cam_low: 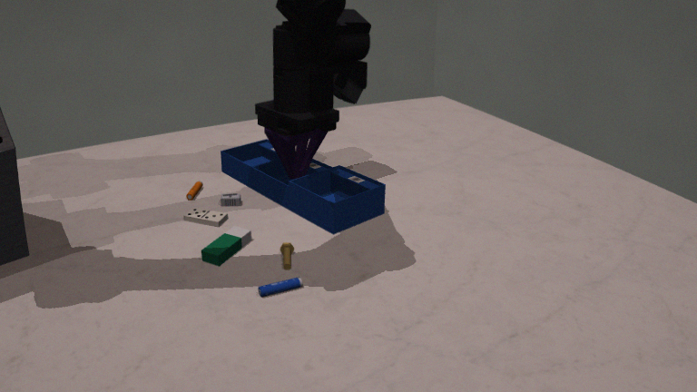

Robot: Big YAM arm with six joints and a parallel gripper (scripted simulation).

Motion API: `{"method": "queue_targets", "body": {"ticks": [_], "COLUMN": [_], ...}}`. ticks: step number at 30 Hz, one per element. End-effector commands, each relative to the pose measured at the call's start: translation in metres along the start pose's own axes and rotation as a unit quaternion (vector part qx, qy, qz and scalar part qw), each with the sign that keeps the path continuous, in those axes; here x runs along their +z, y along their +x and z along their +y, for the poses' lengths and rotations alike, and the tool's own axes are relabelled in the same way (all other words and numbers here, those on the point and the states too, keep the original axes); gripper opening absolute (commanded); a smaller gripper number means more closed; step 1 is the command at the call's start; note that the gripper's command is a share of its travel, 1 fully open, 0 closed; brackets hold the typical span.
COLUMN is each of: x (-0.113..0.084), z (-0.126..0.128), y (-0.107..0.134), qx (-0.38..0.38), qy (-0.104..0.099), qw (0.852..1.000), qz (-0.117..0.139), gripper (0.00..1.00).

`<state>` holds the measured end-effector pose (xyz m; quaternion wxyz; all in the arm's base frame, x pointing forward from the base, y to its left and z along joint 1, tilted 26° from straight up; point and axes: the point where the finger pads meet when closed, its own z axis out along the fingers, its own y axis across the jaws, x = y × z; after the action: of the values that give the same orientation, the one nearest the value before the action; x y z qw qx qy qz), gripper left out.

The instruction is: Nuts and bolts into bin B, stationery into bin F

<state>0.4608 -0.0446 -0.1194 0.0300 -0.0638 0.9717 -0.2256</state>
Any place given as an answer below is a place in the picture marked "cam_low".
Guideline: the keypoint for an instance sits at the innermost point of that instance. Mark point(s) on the dark blue rack of bins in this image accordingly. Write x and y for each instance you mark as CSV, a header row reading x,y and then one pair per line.
x,y
333,198

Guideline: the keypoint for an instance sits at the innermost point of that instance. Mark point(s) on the orange cylinder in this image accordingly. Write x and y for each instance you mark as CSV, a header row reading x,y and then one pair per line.
x,y
194,190

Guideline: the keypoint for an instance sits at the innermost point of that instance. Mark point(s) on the white domino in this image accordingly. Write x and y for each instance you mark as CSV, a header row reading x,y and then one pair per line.
x,y
206,217

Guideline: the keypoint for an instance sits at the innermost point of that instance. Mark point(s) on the brass hex bolt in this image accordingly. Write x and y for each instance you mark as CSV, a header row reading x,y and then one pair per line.
x,y
286,249

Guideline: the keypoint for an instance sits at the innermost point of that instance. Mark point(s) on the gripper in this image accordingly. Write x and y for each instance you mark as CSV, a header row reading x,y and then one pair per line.
x,y
292,107

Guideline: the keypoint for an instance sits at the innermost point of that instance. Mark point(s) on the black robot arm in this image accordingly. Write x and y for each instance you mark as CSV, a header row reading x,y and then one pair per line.
x,y
297,49

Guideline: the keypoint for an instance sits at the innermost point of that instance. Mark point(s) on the dark blue cylinder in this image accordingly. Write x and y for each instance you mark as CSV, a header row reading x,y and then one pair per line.
x,y
281,286

